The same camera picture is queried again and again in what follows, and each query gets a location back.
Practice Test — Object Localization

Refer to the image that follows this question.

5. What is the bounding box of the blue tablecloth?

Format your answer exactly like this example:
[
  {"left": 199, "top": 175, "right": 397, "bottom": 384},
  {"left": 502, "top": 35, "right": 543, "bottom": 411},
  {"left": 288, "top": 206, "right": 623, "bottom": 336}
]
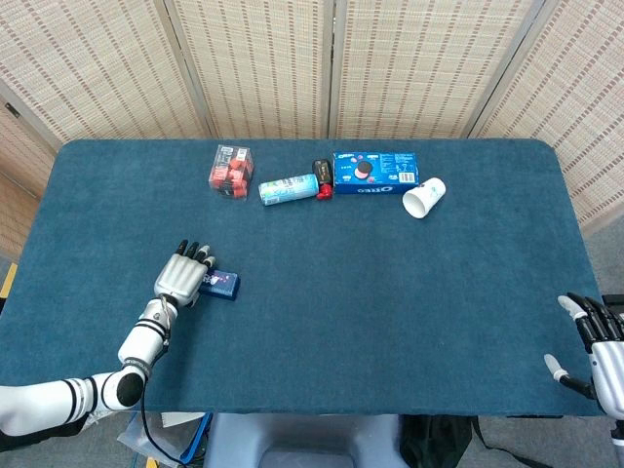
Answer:
[{"left": 0, "top": 138, "right": 605, "bottom": 418}]

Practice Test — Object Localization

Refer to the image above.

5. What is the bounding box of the clear box of red items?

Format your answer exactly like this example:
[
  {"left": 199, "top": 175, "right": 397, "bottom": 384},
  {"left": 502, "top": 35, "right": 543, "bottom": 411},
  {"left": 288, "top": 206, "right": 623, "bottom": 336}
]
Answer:
[{"left": 208, "top": 143, "right": 255, "bottom": 201}]

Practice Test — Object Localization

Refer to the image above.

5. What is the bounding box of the light blue drink can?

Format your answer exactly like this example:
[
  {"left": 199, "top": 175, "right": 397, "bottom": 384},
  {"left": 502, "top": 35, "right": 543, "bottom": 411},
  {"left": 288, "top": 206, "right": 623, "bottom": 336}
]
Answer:
[{"left": 257, "top": 174, "right": 321, "bottom": 207}]

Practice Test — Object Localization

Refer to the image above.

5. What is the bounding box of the blue Oreo cookie box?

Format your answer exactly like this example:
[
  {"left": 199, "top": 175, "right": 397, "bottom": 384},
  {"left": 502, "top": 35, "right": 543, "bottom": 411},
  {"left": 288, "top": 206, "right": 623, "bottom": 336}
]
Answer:
[{"left": 332, "top": 151, "right": 421, "bottom": 196}]

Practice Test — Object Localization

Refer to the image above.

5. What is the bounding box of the yellow object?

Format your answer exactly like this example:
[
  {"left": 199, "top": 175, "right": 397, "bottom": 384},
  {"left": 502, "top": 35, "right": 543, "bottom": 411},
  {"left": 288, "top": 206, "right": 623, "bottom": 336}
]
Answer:
[{"left": 0, "top": 262, "right": 19, "bottom": 299}]

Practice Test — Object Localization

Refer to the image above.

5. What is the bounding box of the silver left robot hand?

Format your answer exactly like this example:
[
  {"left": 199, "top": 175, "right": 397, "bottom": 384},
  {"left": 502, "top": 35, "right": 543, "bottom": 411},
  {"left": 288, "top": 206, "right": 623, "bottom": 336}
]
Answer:
[{"left": 153, "top": 239, "right": 217, "bottom": 309}]

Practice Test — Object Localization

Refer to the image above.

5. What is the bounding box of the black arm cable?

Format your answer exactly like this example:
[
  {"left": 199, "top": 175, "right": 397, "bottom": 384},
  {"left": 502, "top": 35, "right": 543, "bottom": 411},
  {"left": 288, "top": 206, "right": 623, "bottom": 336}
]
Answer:
[{"left": 139, "top": 389, "right": 182, "bottom": 464}]

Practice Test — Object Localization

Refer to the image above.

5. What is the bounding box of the blue glasses case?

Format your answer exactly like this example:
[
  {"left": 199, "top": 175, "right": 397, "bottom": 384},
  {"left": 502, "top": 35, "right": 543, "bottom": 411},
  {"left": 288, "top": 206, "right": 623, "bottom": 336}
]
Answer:
[{"left": 198, "top": 268, "right": 242, "bottom": 301}]

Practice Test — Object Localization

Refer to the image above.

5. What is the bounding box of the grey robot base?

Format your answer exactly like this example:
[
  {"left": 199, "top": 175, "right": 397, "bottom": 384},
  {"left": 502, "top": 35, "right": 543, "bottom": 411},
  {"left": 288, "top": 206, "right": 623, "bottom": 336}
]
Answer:
[{"left": 203, "top": 413, "right": 406, "bottom": 468}]

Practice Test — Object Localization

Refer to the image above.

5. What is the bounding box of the woven folding screen panel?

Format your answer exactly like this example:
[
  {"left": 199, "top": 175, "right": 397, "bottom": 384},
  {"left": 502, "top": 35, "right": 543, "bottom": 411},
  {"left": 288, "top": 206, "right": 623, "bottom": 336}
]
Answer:
[
  {"left": 0, "top": 0, "right": 220, "bottom": 145},
  {"left": 467, "top": 0, "right": 624, "bottom": 235},
  {"left": 163, "top": 0, "right": 340, "bottom": 140},
  {"left": 0, "top": 80, "right": 58, "bottom": 259},
  {"left": 329, "top": 0, "right": 545, "bottom": 140}
]

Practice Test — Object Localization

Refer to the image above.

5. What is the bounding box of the clear plastic bag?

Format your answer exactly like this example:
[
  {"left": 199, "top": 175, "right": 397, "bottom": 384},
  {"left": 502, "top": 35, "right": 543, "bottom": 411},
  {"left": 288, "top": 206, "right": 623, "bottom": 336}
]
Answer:
[{"left": 116, "top": 411, "right": 206, "bottom": 462}]

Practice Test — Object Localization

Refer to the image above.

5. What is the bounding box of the blue crate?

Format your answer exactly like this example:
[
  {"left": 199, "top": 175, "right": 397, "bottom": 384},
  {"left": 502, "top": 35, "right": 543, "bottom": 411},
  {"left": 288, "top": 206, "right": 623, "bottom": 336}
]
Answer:
[{"left": 178, "top": 412, "right": 215, "bottom": 464}]

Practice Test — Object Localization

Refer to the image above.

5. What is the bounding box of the white paper cup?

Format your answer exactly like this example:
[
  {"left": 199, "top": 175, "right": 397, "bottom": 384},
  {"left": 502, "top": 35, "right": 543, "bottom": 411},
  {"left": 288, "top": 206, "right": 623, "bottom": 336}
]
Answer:
[{"left": 401, "top": 176, "right": 448, "bottom": 220}]

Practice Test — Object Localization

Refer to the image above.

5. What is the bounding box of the black bottle with red cap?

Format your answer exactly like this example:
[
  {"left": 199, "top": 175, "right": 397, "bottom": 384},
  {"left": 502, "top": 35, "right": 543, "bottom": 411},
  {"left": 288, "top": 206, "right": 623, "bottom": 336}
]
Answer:
[{"left": 311, "top": 159, "right": 334, "bottom": 202}]

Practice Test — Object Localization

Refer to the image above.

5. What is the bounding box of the black bag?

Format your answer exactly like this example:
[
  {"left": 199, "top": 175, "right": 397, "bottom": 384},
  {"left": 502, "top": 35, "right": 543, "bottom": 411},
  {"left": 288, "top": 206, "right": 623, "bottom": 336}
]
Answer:
[{"left": 399, "top": 414, "right": 482, "bottom": 468}]

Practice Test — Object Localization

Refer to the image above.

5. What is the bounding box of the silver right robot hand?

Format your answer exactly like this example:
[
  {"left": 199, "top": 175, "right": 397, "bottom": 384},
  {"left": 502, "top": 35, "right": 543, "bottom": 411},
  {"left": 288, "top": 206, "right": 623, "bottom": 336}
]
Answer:
[{"left": 543, "top": 292, "right": 624, "bottom": 419}]

